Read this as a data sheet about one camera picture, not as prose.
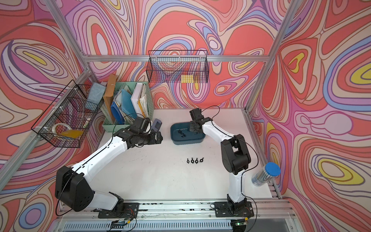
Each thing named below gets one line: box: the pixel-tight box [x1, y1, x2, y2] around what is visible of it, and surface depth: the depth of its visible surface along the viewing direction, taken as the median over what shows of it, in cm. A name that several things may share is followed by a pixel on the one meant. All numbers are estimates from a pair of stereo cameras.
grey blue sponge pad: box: [86, 82, 107, 105], surface depth 82 cm
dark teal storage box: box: [170, 122, 206, 145], surface depth 106 cm
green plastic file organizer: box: [102, 81, 155, 133], surface depth 98 cm
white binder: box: [130, 82, 148, 118], surface depth 95 cm
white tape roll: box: [52, 122, 72, 134], surface depth 69 cm
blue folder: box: [110, 88, 138, 125], surface depth 96 cm
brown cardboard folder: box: [102, 73, 118, 124], surface depth 90 cm
